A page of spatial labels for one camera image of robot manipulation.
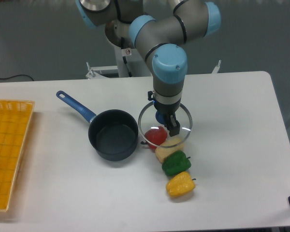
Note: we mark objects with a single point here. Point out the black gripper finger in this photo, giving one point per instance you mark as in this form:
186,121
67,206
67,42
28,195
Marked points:
174,126

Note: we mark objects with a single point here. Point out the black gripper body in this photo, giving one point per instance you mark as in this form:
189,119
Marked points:
165,106

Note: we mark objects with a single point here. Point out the glass lid blue knob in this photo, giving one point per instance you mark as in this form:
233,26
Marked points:
147,120

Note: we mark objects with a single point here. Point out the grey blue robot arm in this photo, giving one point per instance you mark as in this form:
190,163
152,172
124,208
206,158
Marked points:
159,43

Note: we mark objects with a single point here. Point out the red bell pepper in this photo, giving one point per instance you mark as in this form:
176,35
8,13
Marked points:
156,135

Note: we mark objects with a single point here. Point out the beige bread loaf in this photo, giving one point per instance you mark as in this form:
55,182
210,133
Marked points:
169,148

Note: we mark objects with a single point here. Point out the green bell pepper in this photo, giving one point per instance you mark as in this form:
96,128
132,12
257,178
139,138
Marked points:
176,163

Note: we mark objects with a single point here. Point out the yellow bell pepper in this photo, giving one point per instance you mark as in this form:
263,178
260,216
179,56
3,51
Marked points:
180,185

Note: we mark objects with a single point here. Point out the yellow woven basket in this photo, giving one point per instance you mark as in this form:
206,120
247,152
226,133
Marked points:
15,118

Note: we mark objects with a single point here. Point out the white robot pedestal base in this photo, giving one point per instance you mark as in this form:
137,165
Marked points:
125,65

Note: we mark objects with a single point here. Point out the dark saucepan blue handle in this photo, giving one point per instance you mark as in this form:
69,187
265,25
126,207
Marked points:
113,133

